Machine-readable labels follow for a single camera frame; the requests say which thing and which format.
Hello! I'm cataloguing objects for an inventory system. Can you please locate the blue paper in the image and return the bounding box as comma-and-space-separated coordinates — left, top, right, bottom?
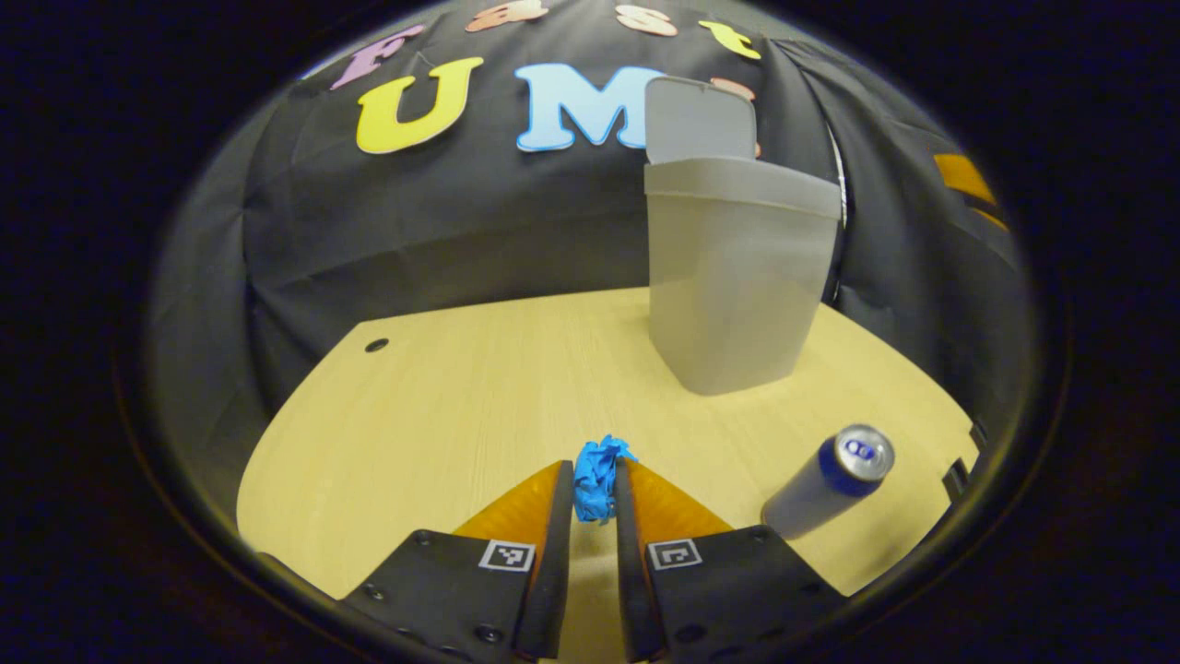
572, 434, 640, 526

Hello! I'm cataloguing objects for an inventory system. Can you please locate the silver blue pop can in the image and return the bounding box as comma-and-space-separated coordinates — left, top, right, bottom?
761, 423, 896, 541

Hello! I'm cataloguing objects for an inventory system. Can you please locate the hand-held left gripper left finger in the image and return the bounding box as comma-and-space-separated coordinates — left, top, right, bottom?
341, 459, 576, 664

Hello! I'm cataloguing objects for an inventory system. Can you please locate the white desktop garbage bin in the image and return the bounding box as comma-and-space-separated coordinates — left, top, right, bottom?
643, 76, 844, 397

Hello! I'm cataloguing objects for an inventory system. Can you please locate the black backdrop cloth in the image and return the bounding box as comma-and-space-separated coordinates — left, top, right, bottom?
147, 0, 1033, 490

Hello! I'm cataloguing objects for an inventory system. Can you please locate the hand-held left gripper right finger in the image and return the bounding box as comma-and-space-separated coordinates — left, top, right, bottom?
613, 458, 849, 664

